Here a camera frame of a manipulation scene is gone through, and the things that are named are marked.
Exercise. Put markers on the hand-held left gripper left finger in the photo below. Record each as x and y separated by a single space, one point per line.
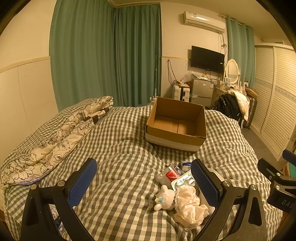
83 178

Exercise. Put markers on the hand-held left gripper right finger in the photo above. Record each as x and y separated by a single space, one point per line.
204 179

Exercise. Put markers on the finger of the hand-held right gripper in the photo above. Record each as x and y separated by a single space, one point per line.
290 155
269 168

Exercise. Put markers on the blue white tissue packet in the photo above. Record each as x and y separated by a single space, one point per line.
186 165

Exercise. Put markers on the cream lace cloth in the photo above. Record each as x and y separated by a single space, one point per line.
190 208

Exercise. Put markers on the white plush toy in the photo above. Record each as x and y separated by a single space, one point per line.
165 198

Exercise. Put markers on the brown cardboard box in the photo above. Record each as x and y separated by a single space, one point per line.
175 125

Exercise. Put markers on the grey checkered bed blanket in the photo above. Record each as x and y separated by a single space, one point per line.
120 150

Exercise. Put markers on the cream floral quilt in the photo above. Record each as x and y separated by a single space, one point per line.
57 139

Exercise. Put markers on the white louvred wardrobe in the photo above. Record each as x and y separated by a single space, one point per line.
275 97

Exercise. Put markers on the white jacket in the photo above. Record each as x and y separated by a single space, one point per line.
241 99

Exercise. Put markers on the brown wicker basket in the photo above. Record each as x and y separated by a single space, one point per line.
251 92

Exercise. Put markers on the silver mini fridge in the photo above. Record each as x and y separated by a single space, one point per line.
202 91

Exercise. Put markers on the white suitcase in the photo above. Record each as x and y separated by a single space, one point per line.
180 93

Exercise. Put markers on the white oval mirror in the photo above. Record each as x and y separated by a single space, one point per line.
232 70

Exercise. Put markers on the clear plastic bag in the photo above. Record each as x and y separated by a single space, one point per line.
187 77

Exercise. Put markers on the white mop pole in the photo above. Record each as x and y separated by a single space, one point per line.
156 78

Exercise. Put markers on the narrow green curtain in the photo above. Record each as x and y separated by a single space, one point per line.
240 51

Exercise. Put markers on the wide green curtain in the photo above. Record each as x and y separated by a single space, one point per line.
81 58

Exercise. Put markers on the green corner curtain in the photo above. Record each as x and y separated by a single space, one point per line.
136 58

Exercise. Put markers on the white air conditioner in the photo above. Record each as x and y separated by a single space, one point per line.
203 20

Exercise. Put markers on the black wall television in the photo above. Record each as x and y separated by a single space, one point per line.
207 59

